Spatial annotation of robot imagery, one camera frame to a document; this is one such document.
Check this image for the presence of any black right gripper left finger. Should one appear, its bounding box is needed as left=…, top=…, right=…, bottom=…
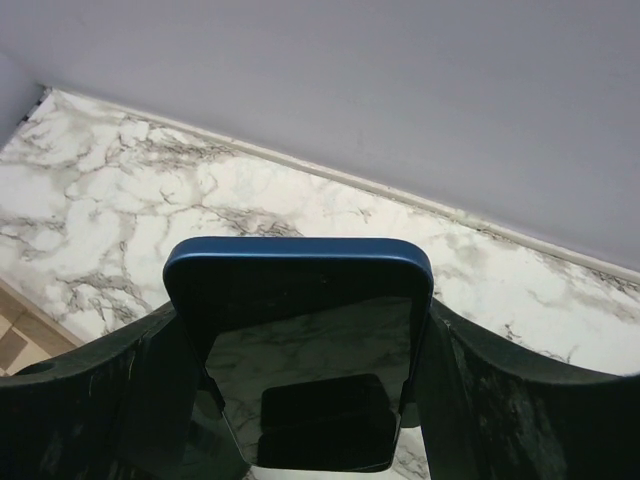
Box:
left=1, top=305, right=198, bottom=479

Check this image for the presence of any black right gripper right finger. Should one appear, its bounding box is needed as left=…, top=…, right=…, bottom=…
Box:
left=414, top=301, right=639, bottom=479

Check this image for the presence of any black phone stand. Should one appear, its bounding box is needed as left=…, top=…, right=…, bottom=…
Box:
left=184, top=374, right=421, bottom=480

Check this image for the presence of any black phone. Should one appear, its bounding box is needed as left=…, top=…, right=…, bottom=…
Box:
left=163, top=236, right=434, bottom=473

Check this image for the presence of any wooden chessboard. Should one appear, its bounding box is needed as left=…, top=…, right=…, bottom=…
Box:
left=1, top=279, right=85, bottom=377

